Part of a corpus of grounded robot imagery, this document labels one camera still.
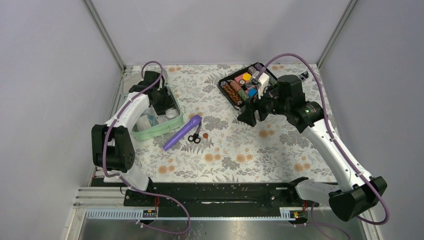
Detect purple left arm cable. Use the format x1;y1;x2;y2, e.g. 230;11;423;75
101;60;192;235

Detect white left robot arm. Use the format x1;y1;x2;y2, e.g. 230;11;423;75
91;69;167;206

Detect mint green medicine kit case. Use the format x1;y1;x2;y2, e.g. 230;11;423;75
120;68;183;141

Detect black handled scissors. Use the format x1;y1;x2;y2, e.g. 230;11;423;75
188;123;202;144

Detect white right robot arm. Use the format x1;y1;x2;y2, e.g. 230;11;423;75
237;75;387;222

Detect black poker chip case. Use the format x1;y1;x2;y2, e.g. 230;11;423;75
217;62;310;114

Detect purple flashlight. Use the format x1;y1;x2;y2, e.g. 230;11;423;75
162;114;203;151

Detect blue cotton ball bag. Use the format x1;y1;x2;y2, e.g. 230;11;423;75
141;108;159;127

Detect white slotted cable duct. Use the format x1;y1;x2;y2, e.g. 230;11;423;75
85;208;301;221

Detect white tape roll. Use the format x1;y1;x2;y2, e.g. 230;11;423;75
165;108;179;120

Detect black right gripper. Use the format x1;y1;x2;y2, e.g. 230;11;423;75
237;83;290;127

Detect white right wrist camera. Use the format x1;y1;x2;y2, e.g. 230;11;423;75
251;71;270;99

